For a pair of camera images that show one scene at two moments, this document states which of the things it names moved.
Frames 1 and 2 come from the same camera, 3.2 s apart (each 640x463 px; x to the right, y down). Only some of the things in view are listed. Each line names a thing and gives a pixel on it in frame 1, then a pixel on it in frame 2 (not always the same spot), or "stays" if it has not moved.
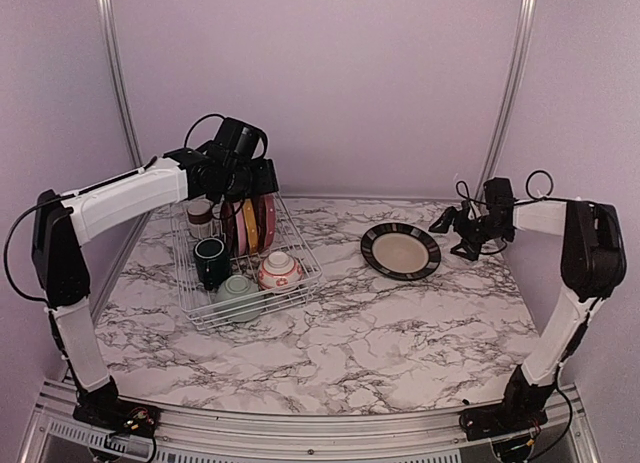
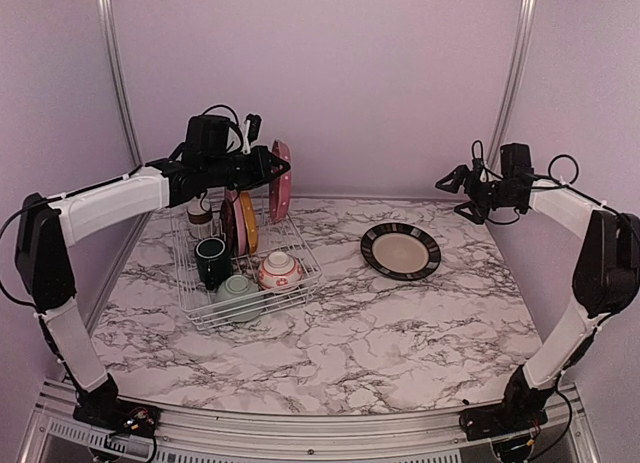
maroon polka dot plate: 267,221 -> 280,190
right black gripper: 447,217 -> 460,174
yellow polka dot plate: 251,225 stays
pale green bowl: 238,299 stays
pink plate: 239,210 stays
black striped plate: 400,251 stays
